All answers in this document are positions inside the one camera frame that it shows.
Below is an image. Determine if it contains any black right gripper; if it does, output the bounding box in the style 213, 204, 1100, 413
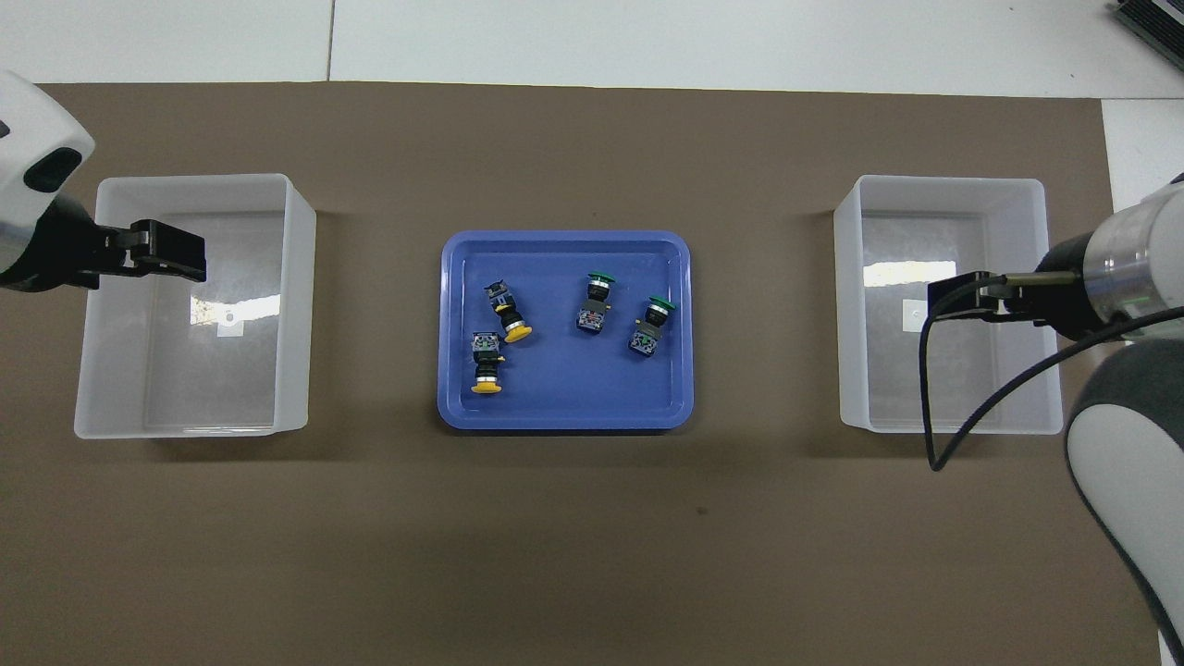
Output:
928, 231, 1106, 341

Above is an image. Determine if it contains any dark finned electronic device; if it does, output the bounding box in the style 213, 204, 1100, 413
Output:
1113, 0, 1184, 58

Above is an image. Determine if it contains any brown paper table mat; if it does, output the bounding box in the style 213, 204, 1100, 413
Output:
0, 81, 1162, 666

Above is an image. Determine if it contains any green push button switch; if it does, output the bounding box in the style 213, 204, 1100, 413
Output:
574, 271, 618, 335
629, 296, 678, 360

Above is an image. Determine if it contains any yellow push button switch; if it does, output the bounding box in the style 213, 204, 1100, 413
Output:
469, 331, 506, 396
485, 280, 534, 345

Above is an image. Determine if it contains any blue plastic tray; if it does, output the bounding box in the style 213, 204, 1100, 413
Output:
437, 229, 695, 433

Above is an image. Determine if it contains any translucent white plastic box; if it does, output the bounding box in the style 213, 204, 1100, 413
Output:
832, 174, 1065, 436
74, 173, 317, 440

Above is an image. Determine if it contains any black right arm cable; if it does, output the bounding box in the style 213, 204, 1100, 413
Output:
920, 271, 1184, 473

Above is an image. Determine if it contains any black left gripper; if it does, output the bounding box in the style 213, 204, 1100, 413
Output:
0, 192, 206, 293

